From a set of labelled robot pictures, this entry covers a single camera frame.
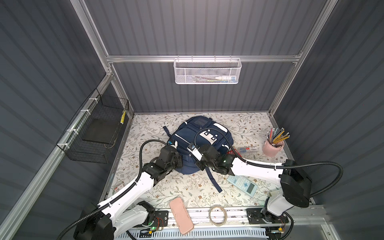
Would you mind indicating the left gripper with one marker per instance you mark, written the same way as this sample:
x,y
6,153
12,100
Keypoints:
x,y
178,158

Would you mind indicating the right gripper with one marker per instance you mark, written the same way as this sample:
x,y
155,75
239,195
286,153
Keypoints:
x,y
199,165

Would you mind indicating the navy blue student backpack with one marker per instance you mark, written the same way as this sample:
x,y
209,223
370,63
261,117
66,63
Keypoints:
x,y
202,131

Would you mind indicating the light blue calculator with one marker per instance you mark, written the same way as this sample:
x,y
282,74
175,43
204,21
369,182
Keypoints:
x,y
243,184

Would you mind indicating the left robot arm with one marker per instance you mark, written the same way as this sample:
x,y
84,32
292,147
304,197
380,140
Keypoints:
x,y
114,217

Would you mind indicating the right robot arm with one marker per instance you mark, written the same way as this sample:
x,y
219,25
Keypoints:
x,y
294,185

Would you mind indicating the pink pencil case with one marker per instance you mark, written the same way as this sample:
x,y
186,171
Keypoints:
x,y
181,215

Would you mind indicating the pink pencil cup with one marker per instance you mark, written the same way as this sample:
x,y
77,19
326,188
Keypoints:
x,y
271,150

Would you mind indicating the yellow tag on basket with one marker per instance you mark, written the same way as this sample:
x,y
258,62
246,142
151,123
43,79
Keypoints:
x,y
122,120

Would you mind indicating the bundle of coloured pencils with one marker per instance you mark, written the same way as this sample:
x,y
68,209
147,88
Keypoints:
x,y
277,135

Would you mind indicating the roll of clear tape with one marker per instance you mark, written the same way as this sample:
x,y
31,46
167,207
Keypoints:
x,y
217,215

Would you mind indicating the pens in white basket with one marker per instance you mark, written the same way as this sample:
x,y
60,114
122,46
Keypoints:
x,y
220,79

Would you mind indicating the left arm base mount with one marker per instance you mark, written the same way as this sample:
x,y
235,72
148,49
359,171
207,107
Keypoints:
x,y
157,219

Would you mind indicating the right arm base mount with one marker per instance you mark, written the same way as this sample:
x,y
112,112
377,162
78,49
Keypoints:
x,y
262,216

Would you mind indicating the black wire basket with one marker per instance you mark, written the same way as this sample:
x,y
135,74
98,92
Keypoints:
x,y
96,132

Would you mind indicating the white wire mesh basket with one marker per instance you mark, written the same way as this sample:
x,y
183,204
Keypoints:
x,y
186,68

